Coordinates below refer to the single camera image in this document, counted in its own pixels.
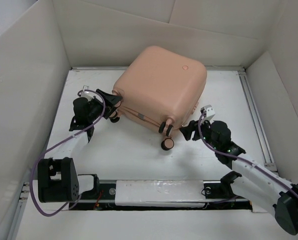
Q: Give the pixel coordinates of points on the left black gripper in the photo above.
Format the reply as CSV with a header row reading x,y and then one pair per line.
x,y
110,101

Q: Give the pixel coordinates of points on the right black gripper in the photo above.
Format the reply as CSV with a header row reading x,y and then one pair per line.
x,y
187,130

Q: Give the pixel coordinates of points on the pink hard-shell suitcase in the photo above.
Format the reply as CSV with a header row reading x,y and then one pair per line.
x,y
160,90

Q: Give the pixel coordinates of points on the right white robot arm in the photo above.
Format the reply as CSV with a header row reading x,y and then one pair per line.
x,y
248,178

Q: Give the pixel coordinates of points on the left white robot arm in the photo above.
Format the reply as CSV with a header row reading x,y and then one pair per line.
x,y
57,178

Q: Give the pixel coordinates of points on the white foam cover block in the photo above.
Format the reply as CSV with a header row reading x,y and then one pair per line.
x,y
161,193

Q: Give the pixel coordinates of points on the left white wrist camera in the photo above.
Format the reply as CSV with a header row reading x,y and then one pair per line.
x,y
85,93

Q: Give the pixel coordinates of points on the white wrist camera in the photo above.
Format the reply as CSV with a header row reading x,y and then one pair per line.
x,y
207,113
85,93

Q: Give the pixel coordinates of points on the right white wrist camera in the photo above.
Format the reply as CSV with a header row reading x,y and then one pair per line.
x,y
207,113

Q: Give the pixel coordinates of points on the aluminium frame rail right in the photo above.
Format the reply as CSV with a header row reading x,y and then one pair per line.
x,y
269,159

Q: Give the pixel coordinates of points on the aluminium frame rail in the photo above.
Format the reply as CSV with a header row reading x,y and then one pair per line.
x,y
23,197
269,159

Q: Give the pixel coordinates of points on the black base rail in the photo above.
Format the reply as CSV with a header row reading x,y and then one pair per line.
x,y
216,199

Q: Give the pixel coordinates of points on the aluminium frame rail left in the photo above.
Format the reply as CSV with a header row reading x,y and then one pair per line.
x,y
23,197

